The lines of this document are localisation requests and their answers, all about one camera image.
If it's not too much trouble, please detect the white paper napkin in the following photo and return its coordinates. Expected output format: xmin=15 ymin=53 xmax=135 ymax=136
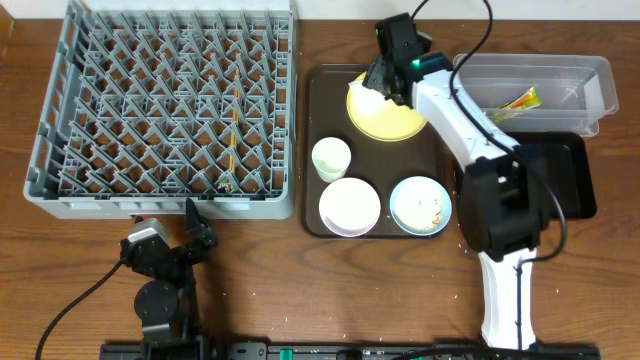
xmin=348 ymin=81 xmax=395 ymax=117

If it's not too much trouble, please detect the yellow round plate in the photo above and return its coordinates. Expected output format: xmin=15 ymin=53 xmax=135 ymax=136
xmin=346 ymin=73 xmax=427 ymax=142

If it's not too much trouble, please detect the pale green cup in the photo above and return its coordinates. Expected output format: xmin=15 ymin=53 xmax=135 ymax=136
xmin=311 ymin=137 xmax=352 ymax=183

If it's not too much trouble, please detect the green orange sauce packet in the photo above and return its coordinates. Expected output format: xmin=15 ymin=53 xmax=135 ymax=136
xmin=486 ymin=85 xmax=542 ymax=124

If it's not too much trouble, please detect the light blue bowl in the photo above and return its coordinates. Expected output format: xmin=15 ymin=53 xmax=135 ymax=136
xmin=389 ymin=176 xmax=453 ymax=237

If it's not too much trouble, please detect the white pink bowl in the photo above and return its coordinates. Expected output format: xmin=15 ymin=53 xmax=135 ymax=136
xmin=318 ymin=178 xmax=381 ymax=238

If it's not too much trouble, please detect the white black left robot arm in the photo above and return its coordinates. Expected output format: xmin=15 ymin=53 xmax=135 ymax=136
xmin=120 ymin=199 xmax=218 ymax=346

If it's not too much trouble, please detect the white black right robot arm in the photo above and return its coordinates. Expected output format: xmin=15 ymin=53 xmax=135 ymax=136
xmin=363 ymin=13 xmax=549 ymax=350

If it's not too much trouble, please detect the clear plastic waste bin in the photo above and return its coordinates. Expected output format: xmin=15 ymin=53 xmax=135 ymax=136
xmin=454 ymin=53 xmax=619 ymax=137

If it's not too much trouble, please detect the black waste tray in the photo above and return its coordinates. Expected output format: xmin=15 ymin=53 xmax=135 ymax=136
xmin=452 ymin=130 xmax=598 ymax=220

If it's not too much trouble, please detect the dark brown serving tray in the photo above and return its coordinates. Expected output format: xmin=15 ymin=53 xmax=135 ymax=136
xmin=300 ymin=64 xmax=453 ymax=239

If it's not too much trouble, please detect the grey plastic dish rack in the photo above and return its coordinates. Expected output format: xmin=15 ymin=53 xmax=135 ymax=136
xmin=24 ymin=0 xmax=298 ymax=219

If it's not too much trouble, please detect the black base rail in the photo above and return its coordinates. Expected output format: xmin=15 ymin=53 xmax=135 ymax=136
xmin=99 ymin=342 xmax=601 ymax=360

